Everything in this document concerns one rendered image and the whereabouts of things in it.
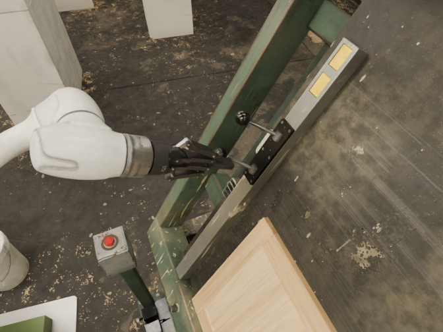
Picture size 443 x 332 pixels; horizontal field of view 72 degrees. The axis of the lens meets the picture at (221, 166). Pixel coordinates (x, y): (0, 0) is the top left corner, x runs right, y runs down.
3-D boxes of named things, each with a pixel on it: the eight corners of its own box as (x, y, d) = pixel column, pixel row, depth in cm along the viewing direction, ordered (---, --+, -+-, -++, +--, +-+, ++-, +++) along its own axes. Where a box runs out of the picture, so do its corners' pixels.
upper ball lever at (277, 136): (277, 139, 80) (232, 117, 77) (285, 128, 78) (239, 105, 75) (278, 147, 77) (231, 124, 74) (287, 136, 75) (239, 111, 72)
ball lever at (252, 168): (253, 170, 86) (210, 152, 83) (260, 161, 84) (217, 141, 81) (254, 179, 83) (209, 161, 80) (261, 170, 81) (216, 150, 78)
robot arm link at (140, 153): (131, 154, 57) (160, 156, 61) (121, 124, 63) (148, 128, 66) (118, 186, 62) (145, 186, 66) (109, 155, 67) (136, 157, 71)
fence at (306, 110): (184, 267, 119) (175, 268, 116) (353, 42, 68) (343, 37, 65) (188, 278, 116) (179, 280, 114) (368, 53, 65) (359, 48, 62)
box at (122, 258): (105, 253, 136) (91, 235, 122) (132, 244, 139) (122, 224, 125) (110, 278, 129) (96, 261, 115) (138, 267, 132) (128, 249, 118)
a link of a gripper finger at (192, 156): (168, 151, 70) (170, 147, 69) (208, 154, 77) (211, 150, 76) (173, 163, 68) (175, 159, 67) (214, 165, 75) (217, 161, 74)
